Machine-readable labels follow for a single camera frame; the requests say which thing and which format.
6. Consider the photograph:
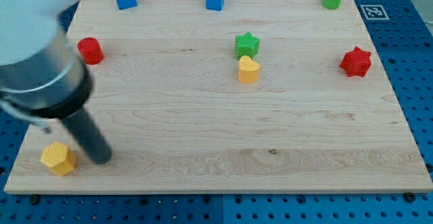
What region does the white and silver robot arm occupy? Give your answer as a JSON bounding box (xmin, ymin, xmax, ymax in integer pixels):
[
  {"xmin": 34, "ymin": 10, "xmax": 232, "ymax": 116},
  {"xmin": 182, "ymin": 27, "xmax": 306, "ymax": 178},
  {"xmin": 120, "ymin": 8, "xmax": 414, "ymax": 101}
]
[{"xmin": 1, "ymin": 0, "xmax": 93, "ymax": 133}]

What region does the yellow heart block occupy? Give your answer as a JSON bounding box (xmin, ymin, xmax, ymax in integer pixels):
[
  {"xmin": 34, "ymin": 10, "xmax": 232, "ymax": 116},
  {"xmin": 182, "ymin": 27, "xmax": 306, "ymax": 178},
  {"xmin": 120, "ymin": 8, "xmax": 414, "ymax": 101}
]
[{"xmin": 237, "ymin": 55, "xmax": 260, "ymax": 84}]

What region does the green star block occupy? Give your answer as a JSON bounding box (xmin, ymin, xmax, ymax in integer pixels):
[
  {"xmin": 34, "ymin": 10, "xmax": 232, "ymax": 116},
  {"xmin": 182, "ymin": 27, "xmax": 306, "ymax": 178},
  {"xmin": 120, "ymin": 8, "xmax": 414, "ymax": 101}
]
[{"xmin": 235, "ymin": 32, "xmax": 260, "ymax": 59}]

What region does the red star block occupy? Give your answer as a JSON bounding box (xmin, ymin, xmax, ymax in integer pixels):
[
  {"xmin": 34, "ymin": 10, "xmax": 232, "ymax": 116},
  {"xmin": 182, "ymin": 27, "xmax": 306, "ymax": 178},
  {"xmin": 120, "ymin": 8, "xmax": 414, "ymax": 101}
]
[{"xmin": 340, "ymin": 46, "xmax": 371, "ymax": 77}]

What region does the light wooden board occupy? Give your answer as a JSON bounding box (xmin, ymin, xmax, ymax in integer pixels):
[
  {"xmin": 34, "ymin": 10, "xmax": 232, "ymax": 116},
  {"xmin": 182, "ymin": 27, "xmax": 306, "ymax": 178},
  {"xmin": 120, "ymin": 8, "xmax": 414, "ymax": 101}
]
[{"xmin": 5, "ymin": 0, "xmax": 432, "ymax": 195}]

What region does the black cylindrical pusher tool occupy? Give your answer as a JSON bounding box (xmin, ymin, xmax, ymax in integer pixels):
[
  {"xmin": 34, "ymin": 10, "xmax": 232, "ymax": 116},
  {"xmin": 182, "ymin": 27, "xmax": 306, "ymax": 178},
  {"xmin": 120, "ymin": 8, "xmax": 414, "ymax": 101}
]
[{"xmin": 60, "ymin": 108, "xmax": 112, "ymax": 164}]

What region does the red cylinder block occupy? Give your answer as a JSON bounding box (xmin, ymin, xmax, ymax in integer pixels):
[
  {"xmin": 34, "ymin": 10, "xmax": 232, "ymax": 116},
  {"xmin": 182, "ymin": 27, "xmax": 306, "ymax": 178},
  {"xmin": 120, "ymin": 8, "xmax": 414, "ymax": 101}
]
[{"xmin": 77, "ymin": 37, "xmax": 104, "ymax": 65}]

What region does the yellow hexagon block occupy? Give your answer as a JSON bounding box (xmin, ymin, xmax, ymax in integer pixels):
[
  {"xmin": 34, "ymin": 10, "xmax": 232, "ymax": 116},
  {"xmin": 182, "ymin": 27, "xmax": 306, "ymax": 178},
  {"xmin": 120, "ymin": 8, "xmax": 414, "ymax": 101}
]
[{"xmin": 41, "ymin": 141, "xmax": 76, "ymax": 176}]

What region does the white fiducial marker tag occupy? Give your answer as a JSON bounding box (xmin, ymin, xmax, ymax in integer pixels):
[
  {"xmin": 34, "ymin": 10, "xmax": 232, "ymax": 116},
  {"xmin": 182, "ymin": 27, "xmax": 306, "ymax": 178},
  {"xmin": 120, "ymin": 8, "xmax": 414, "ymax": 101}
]
[{"xmin": 361, "ymin": 4, "xmax": 389, "ymax": 20}]

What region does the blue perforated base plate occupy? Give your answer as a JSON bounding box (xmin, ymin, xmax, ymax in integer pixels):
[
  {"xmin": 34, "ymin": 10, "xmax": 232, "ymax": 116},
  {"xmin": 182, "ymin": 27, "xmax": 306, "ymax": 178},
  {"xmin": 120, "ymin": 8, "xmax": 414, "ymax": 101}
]
[{"xmin": 1, "ymin": 0, "xmax": 432, "ymax": 224}]

